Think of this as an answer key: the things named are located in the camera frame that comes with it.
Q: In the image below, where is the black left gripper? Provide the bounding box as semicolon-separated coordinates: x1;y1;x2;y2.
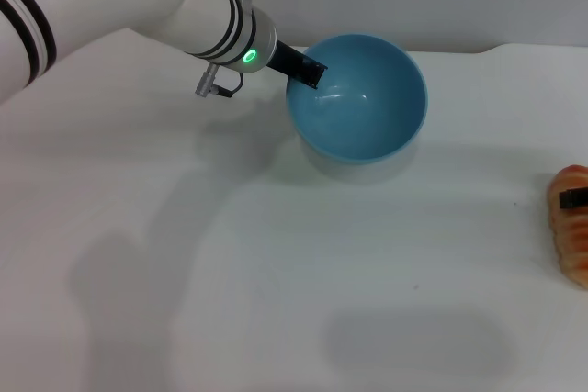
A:
268;40;330;92

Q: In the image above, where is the golden brown bread loaf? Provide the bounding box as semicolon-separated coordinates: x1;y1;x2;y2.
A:
546;164;588;290

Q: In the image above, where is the blue bowl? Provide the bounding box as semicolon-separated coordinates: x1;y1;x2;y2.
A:
285;33;429;180

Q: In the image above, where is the grey wrist connector with cable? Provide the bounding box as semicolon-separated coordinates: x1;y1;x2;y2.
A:
196;65;244;98

